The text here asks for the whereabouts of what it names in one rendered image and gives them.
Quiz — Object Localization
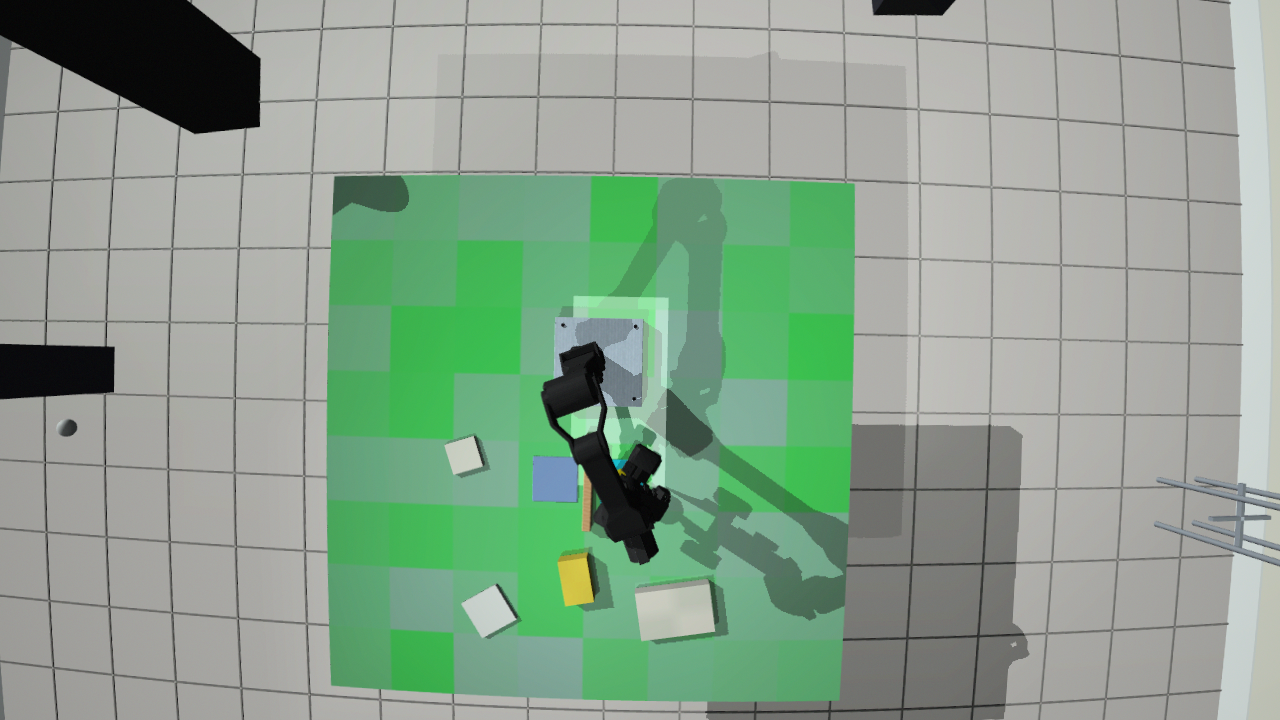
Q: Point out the brown wood-grain flat bar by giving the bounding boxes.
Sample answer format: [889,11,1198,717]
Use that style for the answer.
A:
[582,471,593,532]

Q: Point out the yellow rectangular block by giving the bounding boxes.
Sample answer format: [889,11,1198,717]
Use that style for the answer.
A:
[557,552,595,607]

